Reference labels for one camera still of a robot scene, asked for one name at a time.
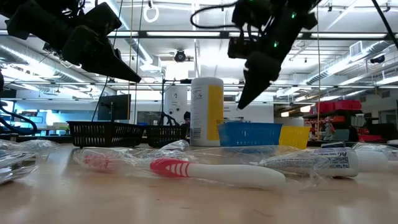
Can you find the black dome camera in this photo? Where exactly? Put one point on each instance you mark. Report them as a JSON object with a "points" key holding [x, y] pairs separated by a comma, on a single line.
{"points": [[180, 56]]}

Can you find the white machine cabinet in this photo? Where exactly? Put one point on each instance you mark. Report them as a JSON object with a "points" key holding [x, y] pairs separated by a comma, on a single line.
{"points": [[176, 99]]}

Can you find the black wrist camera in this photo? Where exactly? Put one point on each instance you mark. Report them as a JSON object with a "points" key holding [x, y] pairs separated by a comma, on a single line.
{"points": [[102, 20], [241, 48]]}

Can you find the white toothpaste tube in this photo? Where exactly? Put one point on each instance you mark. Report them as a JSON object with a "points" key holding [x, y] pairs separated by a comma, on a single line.
{"points": [[339, 161]]}

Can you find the blue plastic basket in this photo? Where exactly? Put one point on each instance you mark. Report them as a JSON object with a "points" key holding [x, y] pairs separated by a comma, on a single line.
{"points": [[248, 134]]}

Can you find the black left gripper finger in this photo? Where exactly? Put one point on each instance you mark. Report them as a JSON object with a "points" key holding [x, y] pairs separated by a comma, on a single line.
{"points": [[93, 56], [116, 50]]}

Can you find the black plastic basket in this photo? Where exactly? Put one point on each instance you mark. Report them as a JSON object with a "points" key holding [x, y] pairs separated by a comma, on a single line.
{"points": [[105, 133], [166, 136]]}

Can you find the white yellow wipes canister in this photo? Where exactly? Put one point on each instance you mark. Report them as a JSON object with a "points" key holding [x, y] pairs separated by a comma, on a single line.
{"points": [[202, 112]]}

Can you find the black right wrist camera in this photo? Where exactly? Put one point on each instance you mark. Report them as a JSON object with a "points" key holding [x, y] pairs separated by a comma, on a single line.
{"points": [[241, 48]]}

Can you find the black frame bar with lights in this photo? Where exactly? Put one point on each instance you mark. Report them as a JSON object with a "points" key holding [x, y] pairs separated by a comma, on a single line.
{"points": [[186, 34]]}

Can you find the silver nail clipper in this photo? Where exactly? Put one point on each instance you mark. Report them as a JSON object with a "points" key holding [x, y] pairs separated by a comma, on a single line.
{"points": [[175, 145]]}

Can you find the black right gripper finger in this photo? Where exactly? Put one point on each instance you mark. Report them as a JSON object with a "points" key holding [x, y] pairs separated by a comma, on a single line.
{"points": [[259, 74]]}

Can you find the red storage bins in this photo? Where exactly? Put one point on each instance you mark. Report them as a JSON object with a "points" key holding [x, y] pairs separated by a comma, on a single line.
{"points": [[339, 106]]}

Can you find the black background robot arm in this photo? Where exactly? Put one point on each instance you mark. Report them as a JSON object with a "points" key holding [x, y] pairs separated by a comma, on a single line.
{"points": [[169, 119]]}

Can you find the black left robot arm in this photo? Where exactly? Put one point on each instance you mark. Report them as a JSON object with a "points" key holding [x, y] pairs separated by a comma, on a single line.
{"points": [[18, 4]]}

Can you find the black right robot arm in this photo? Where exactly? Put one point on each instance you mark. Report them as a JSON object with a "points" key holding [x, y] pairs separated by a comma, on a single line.
{"points": [[255, 11]]}

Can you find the yellow plastic basket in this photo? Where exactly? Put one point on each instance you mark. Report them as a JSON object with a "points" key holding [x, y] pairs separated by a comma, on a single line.
{"points": [[295, 137]]}

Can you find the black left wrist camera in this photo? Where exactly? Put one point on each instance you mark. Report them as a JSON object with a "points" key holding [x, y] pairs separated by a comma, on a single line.
{"points": [[102, 20]]}

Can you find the red white toothbrush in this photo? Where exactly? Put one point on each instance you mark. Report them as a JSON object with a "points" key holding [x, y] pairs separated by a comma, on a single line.
{"points": [[233, 175]]}

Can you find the person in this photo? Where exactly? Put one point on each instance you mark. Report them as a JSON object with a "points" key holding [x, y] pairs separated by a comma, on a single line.
{"points": [[186, 115]]}

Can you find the black monitor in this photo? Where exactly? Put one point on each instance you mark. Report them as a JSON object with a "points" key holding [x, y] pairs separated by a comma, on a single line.
{"points": [[114, 107]]}

